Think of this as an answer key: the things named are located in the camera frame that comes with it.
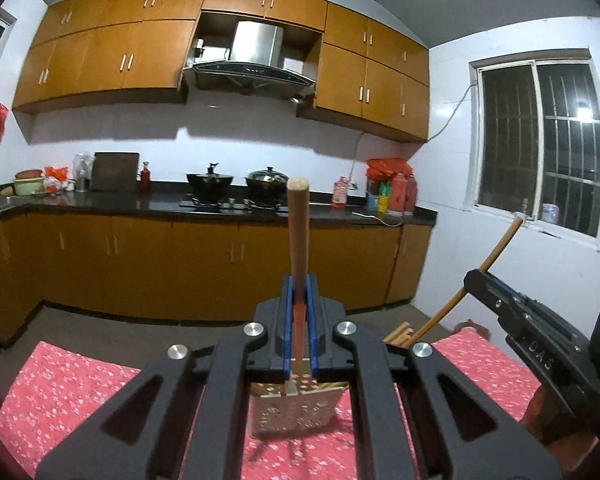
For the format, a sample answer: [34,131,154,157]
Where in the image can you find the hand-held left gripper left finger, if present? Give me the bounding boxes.
[35,275,295,480]

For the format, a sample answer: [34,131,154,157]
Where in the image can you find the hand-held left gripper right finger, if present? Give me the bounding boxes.
[305,274,566,480]

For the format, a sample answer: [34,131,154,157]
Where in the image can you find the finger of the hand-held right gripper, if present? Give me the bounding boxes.
[462,269,536,332]

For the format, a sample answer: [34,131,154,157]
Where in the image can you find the dark thin wooden chopstick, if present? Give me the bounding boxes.
[286,176,312,367]

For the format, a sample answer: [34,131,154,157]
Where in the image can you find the black wok with utensils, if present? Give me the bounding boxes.
[186,162,235,202]

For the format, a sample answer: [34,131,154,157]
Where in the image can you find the person's right hand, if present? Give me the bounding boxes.
[522,380,600,461]

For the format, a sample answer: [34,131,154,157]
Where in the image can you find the brown wooden chair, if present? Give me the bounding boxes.
[452,321,491,344]

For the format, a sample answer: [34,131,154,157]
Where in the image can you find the black gas stove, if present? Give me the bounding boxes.
[179,198,289,212]

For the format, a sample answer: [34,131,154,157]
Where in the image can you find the black wok with lid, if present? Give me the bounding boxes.
[245,166,290,204]

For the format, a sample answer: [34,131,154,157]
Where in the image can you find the group of condiment bottles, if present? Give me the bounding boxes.
[390,172,419,217]

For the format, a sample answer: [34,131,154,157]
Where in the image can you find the barred window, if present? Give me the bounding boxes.
[467,50,600,250]

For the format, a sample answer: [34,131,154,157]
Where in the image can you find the red plastic bag over thermoses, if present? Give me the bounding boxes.
[366,157,414,179]

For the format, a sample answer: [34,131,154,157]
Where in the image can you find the wooden base cabinets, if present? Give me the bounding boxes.
[0,207,433,348]

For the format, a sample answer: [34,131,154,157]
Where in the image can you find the black kitchen countertop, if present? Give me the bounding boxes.
[0,180,438,227]

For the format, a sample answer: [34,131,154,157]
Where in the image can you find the dark wooden cutting board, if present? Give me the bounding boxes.
[90,152,141,192]

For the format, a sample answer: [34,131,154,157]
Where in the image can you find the red floral tablecloth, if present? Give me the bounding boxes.
[0,332,546,480]

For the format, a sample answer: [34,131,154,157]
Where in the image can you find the white plastic bag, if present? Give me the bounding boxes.
[72,152,95,192]

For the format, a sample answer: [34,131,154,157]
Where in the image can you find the steel range hood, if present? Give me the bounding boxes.
[182,20,317,101]

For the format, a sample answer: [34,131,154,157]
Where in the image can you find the red plastic bag on countertop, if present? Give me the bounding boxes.
[43,166,71,194]

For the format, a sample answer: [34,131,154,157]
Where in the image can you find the green basin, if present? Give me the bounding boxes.
[13,178,46,197]

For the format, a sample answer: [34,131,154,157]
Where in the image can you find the white cable on countertop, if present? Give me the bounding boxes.
[352,210,404,227]

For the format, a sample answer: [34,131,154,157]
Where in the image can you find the white wall cable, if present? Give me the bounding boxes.
[351,82,482,184]

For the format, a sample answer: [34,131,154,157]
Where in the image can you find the wooden wall cabinets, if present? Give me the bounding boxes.
[12,0,431,143]

